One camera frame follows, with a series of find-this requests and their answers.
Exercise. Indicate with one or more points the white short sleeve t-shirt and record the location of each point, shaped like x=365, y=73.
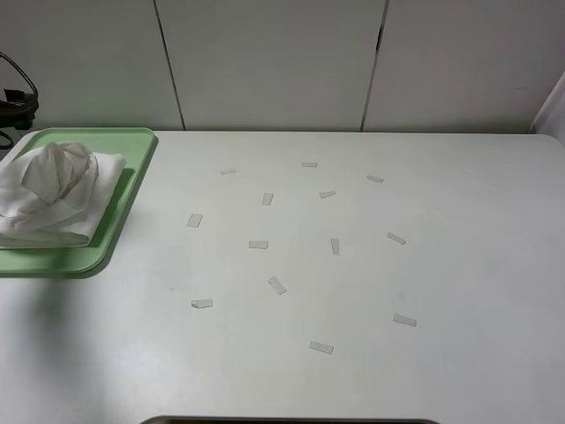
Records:
x=56, y=195

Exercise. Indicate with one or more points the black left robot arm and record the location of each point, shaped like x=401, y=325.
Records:
x=17, y=112

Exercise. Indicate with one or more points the light green plastic tray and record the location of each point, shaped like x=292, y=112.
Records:
x=137, y=145

